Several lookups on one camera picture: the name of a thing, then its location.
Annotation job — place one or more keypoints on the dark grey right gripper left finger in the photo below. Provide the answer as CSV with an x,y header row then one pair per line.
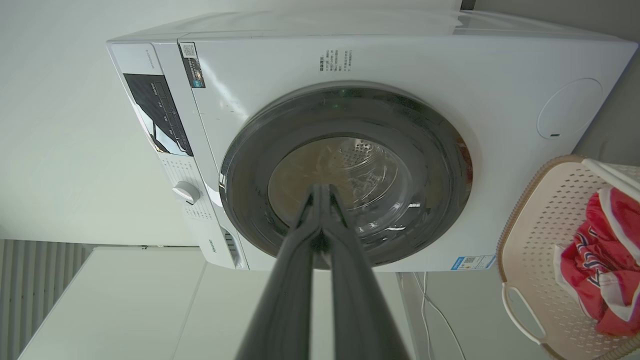
x,y
285,300

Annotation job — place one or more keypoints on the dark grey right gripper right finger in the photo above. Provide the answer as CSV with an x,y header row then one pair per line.
x,y
360,310

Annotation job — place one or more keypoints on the round dark glass washer door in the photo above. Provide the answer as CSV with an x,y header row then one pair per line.
x,y
245,190

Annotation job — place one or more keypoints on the white front-load washing machine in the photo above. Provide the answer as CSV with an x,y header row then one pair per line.
x,y
500,175

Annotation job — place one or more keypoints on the white detergent drawer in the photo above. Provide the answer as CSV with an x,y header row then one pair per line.
x,y
216,247

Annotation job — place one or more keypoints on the blue energy label sticker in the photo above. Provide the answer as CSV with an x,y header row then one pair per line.
x,y
472,262

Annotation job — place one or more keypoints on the perforated steel washer drum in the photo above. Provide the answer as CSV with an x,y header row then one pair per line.
x,y
370,167

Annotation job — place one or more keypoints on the white cabinet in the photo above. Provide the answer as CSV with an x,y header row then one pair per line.
x,y
140,310

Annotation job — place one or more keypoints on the white round control knob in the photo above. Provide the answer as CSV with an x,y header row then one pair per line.
x,y
186,192

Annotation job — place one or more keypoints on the beige perforated laundry basket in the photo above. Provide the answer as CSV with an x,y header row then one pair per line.
x,y
540,240

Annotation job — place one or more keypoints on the black washer display panel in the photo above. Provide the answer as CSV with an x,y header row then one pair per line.
x,y
157,112

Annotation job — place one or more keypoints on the red and white garment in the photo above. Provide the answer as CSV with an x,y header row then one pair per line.
x,y
605,265

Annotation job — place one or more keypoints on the dark QR code sticker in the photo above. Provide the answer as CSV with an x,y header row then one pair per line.
x,y
192,65

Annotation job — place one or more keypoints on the grey slatted blind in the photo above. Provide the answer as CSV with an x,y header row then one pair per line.
x,y
30,285

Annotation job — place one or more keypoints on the round white filter cover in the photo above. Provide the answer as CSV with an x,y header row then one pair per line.
x,y
570,107

